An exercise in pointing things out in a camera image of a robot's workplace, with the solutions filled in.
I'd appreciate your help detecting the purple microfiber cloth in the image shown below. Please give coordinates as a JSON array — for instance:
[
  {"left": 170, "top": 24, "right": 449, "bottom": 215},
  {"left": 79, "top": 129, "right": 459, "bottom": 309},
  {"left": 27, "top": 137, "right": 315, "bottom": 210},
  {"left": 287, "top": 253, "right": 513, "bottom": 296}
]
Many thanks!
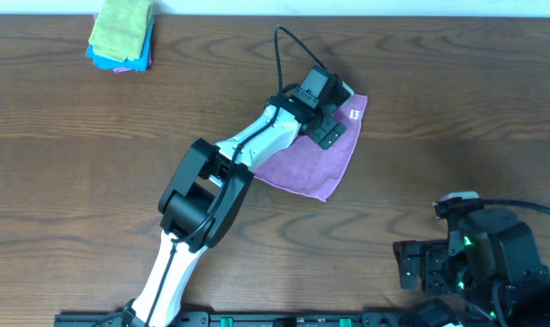
[{"left": 255, "top": 94, "right": 368, "bottom": 202}]

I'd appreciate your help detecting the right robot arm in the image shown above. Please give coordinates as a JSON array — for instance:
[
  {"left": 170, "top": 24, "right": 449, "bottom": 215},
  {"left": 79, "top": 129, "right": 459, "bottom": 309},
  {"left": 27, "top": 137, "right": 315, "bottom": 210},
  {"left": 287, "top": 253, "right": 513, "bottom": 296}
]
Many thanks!
[{"left": 393, "top": 205, "right": 550, "bottom": 326}]

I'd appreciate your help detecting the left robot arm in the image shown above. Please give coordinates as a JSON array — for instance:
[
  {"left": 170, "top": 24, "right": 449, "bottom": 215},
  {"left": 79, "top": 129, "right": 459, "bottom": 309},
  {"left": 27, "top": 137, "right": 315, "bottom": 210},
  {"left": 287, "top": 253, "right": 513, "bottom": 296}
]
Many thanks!
[{"left": 120, "top": 67, "right": 354, "bottom": 326}]

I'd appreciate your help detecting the folded purple cloth in stack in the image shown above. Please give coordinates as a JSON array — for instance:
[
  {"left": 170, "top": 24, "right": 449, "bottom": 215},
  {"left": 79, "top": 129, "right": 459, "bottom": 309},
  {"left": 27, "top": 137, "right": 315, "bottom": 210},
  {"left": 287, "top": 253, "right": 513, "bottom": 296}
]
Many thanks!
[{"left": 85, "top": 18, "right": 155, "bottom": 73}]

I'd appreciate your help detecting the folded blue cloth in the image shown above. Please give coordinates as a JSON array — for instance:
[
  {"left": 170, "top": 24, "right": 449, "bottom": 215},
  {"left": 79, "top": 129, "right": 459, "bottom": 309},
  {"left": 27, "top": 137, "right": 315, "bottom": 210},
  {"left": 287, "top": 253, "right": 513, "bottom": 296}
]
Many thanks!
[{"left": 85, "top": 15, "right": 155, "bottom": 72}]

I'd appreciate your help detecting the folded green cloth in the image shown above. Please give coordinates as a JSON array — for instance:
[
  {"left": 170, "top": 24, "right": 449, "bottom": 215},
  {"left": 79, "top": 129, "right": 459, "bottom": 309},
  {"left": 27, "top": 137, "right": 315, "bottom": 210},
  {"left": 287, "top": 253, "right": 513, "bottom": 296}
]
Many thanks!
[{"left": 88, "top": 0, "right": 153, "bottom": 62}]

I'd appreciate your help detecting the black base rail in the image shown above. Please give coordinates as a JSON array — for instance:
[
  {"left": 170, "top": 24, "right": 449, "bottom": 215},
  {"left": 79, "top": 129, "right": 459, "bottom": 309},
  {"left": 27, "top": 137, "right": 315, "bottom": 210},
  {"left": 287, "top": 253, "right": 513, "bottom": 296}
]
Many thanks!
[{"left": 54, "top": 311, "right": 485, "bottom": 327}]

